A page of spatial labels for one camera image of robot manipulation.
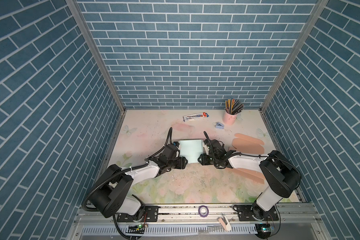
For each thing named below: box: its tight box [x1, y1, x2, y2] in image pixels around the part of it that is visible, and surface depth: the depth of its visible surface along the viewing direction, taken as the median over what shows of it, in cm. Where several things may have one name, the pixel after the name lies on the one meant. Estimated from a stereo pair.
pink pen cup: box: [222, 111, 238, 126], surface depth 109 cm
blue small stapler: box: [215, 122, 225, 129], surface depth 113 cm
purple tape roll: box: [198, 205, 209, 218], surface depth 76 cm
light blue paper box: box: [179, 139, 204, 163], surface depth 94 cm
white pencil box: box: [183, 112, 209, 122], surface depth 118 cm
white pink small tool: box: [218, 215, 232, 232], surface depth 71 cm
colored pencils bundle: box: [224, 98, 244, 115], surface depth 107 cm
